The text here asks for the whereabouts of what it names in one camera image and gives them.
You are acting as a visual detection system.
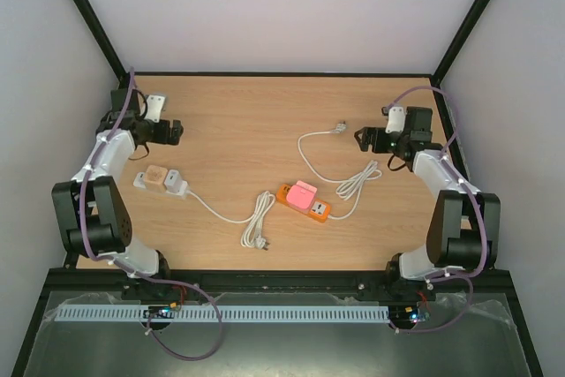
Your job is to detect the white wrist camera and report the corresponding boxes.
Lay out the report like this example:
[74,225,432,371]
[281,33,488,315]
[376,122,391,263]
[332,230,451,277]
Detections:
[382,104,406,134]
[145,94,167,123]

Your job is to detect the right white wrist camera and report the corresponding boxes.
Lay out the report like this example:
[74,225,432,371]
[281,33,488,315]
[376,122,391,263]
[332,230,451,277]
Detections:
[382,104,406,134]

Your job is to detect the wooden cube plug adapter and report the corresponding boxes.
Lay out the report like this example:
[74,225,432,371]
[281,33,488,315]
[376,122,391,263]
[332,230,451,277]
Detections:
[142,165,168,193]

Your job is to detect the pink plug adapter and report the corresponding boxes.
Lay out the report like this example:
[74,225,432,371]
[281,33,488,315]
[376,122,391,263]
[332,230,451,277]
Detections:
[285,180,318,213]

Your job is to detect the white slotted cable duct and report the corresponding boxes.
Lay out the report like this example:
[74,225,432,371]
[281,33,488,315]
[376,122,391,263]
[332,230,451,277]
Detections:
[54,305,389,324]

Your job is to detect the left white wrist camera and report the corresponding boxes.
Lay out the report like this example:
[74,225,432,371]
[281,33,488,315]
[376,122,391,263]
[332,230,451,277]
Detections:
[145,94,167,123]

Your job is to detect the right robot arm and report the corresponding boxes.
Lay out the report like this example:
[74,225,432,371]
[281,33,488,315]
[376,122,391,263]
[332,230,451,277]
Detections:
[354,104,501,299]

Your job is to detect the white power strip cable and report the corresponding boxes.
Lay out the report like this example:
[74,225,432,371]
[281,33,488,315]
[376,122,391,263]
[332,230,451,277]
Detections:
[187,189,276,253]

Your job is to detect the orange strip white cable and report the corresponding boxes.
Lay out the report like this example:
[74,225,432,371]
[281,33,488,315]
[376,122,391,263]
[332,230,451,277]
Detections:
[297,119,383,221]

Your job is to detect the black aluminium frame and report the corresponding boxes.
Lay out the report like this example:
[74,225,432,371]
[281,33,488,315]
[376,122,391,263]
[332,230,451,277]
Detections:
[12,0,543,376]

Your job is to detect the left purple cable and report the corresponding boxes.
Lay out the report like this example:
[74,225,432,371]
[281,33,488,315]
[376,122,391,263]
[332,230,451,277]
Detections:
[78,66,224,359]

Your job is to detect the white usb charger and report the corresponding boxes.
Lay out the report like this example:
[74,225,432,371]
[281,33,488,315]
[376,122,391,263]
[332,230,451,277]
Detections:
[164,170,188,197]

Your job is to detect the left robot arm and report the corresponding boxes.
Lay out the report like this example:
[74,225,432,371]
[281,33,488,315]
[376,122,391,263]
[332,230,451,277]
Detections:
[51,89,184,279]

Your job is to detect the white power strip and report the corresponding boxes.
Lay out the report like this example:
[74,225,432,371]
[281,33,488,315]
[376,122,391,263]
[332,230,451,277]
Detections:
[133,167,190,199]

